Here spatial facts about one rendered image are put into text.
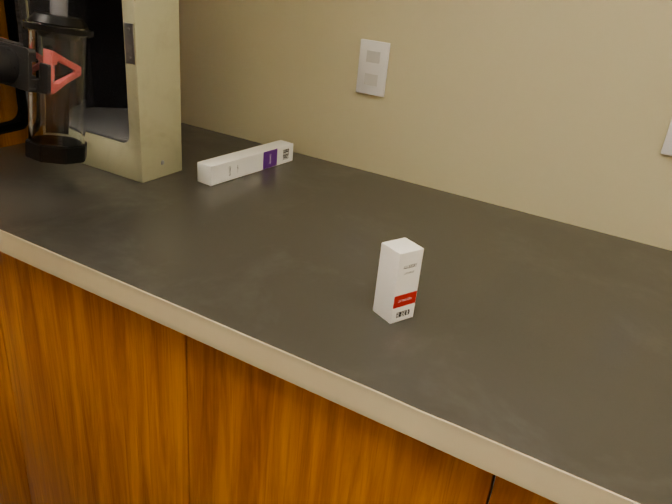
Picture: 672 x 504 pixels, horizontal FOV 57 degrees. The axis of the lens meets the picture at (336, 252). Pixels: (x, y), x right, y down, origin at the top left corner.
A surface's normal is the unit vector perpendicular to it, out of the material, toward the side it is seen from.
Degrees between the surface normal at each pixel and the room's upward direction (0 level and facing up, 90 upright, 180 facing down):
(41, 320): 90
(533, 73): 90
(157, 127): 90
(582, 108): 90
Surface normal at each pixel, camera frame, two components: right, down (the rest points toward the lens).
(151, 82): 0.86, 0.29
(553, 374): 0.09, -0.90
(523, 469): -0.51, 0.33
